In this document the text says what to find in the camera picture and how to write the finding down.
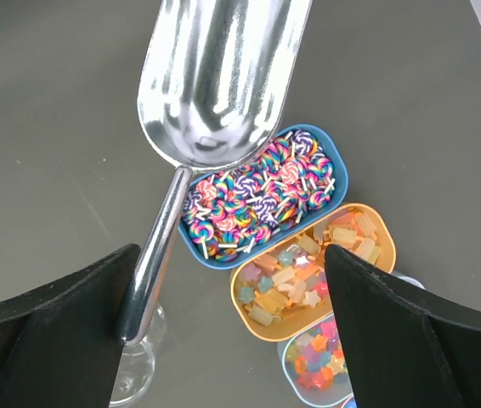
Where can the light blue candy tray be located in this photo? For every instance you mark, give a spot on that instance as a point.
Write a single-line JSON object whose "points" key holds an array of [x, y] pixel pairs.
{"points": [[314, 364]]}

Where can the silver metal scoop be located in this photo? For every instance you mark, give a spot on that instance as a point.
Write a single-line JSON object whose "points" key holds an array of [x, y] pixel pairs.
{"points": [[211, 94]]}

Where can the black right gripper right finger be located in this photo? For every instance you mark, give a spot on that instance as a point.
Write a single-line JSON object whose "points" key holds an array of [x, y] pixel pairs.
{"points": [[404, 346]]}

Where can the orange candy tray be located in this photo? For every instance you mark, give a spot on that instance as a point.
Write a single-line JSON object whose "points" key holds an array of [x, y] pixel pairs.
{"points": [[282, 291]]}

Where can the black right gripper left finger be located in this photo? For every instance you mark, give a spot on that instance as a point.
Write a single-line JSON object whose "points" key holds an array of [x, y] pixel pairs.
{"points": [[57, 345]]}

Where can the pink candy tray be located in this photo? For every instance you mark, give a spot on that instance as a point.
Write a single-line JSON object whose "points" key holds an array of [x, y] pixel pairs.
{"points": [[349, 403]]}

